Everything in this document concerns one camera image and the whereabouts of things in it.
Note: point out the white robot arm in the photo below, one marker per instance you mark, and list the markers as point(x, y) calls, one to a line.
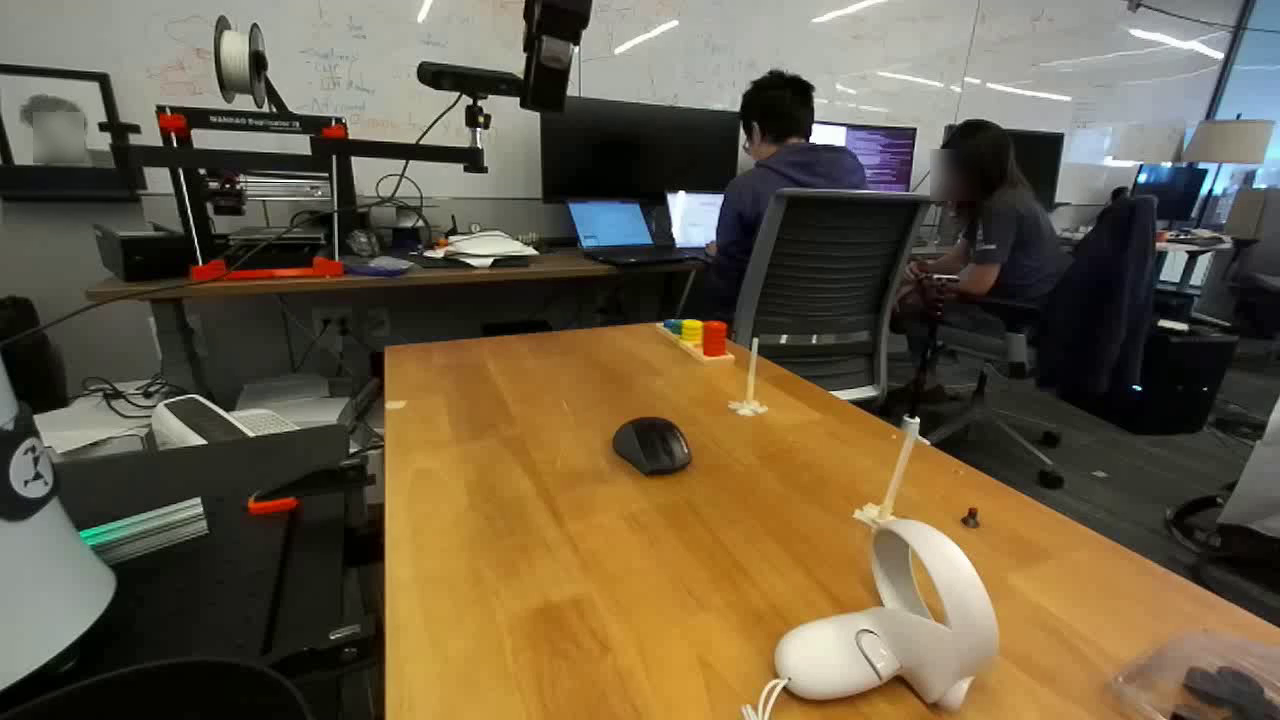
point(555, 34)

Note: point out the black computer mouse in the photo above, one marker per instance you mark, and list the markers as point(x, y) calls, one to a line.
point(652, 447)

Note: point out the colourful toy blocks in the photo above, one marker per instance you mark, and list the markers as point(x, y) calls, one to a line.
point(703, 337)

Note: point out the white zip tie far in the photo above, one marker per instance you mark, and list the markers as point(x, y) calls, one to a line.
point(748, 403)

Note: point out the white zip tie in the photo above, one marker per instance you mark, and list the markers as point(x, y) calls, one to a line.
point(748, 403)
point(887, 506)

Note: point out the open laptop blue screen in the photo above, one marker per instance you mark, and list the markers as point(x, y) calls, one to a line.
point(609, 225)

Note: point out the grey mesh office chair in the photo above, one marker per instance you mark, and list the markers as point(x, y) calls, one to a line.
point(823, 285)

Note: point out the white zip tie near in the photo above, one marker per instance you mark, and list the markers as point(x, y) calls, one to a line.
point(887, 506)

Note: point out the person in purple hoodie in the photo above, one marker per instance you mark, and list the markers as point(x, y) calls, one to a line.
point(776, 139)

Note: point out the purple screen monitor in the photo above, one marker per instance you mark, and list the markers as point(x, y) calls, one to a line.
point(881, 148)

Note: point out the person with long hair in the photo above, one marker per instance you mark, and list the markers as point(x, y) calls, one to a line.
point(1004, 244)

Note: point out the white VR controller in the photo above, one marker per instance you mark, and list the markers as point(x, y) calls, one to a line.
point(928, 628)

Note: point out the red black 3D printer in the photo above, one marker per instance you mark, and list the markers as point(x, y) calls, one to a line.
point(212, 163)

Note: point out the wooden back desk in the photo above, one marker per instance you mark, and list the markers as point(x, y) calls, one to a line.
point(374, 285)

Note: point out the dark office chair with jacket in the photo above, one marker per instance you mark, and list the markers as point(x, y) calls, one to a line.
point(1109, 348)

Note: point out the white filament spool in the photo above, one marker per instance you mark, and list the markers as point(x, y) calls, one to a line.
point(236, 58)

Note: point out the white lamp shade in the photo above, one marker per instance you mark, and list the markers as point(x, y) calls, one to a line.
point(1230, 143)

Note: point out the framed portrait picture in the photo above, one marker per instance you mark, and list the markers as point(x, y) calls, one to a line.
point(61, 139)

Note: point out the white megaphone cone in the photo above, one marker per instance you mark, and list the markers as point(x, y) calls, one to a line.
point(50, 582)

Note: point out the clear plastic bag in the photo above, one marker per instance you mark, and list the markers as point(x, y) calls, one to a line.
point(1203, 677)

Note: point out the black camera on stand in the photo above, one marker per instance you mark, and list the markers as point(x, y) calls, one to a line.
point(474, 86)

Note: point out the orange handled tool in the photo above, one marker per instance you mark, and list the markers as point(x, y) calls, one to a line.
point(271, 506)

